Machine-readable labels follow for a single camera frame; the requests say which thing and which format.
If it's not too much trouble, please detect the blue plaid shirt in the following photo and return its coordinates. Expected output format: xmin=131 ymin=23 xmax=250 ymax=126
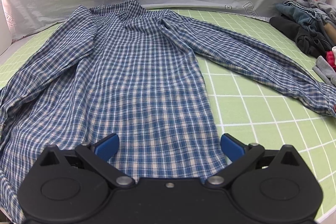
xmin=1 ymin=0 xmax=335 ymax=223

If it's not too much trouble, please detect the teal blue garment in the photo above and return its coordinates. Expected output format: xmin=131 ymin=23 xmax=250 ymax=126
xmin=275 ymin=0 xmax=335 ymax=35

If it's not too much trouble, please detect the red garment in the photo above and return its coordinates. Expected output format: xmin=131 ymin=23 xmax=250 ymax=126
xmin=326 ymin=51 xmax=336 ymax=71

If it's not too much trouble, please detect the black garment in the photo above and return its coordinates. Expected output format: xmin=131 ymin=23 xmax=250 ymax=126
xmin=269 ymin=16 xmax=326 ymax=59

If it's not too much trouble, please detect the light grey garment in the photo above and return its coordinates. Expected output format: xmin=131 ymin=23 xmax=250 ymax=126
xmin=313 ymin=56 xmax=336 ymax=86

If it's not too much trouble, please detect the grey garment on pile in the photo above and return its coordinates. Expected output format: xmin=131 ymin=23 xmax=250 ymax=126
xmin=296 ymin=0 xmax=335 ymax=24

